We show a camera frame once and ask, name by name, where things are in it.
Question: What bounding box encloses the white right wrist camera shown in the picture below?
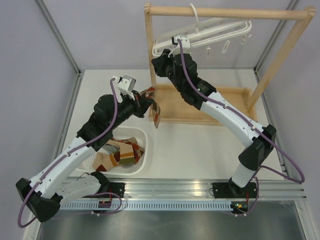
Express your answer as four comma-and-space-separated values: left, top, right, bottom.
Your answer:
168, 34, 191, 57

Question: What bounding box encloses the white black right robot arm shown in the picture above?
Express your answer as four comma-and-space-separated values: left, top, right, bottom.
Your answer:
151, 49, 277, 197

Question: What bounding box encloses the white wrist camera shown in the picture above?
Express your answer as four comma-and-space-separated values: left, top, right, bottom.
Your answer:
110, 75, 136, 100
168, 34, 191, 57

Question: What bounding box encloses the white slotted cable duct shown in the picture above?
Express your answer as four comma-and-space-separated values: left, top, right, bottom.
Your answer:
60, 199, 233, 212

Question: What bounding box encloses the white perforated plastic basket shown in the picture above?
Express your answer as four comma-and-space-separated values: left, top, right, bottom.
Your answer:
76, 126, 148, 176

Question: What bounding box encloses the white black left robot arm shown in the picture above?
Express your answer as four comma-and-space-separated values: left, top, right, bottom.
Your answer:
15, 87, 160, 223

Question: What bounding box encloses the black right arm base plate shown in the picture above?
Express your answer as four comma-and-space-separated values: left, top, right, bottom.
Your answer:
212, 182, 258, 199

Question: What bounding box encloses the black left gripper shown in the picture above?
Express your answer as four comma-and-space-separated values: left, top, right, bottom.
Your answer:
108, 89, 154, 130

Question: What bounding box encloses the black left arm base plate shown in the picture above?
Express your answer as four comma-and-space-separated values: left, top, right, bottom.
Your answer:
98, 182, 125, 198

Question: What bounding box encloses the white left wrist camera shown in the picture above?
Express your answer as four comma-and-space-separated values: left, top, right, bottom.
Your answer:
110, 75, 136, 100

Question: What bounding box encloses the wooden hanging rack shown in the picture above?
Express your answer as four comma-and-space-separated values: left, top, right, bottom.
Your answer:
144, 2, 320, 127

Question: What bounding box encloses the grey sock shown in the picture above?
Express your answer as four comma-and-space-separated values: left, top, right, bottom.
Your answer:
102, 144, 119, 155

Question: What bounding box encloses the aluminium mounting rail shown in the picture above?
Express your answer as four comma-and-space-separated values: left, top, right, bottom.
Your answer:
109, 178, 307, 201

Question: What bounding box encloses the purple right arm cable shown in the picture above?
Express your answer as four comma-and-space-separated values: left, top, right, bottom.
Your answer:
177, 39, 306, 185

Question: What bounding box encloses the white plastic clip hanger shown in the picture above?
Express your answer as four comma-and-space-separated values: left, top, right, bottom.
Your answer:
151, 3, 253, 58

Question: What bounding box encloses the beige sock olive toe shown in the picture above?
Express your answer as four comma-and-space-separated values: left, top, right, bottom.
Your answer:
92, 152, 118, 172
107, 140, 135, 166

